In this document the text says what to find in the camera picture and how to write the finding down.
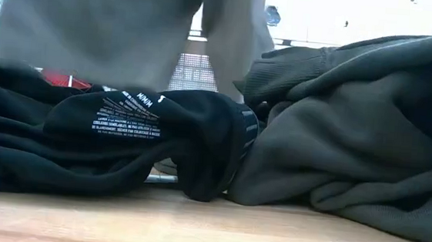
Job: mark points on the white woven plastic basket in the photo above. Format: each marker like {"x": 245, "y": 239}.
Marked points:
{"x": 192, "y": 73}

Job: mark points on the khaki garment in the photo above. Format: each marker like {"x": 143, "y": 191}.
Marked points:
{"x": 92, "y": 22}

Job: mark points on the round ceiling lamp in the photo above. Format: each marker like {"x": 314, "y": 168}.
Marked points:
{"x": 273, "y": 16}

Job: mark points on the dark olive hoodie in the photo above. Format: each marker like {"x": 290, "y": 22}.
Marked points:
{"x": 354, "y": 128}

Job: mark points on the red storage bin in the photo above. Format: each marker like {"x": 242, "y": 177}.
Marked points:
{"x": 62, "y": 80}

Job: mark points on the large black garment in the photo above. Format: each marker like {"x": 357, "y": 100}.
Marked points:
{"x": 6, "y": 139}

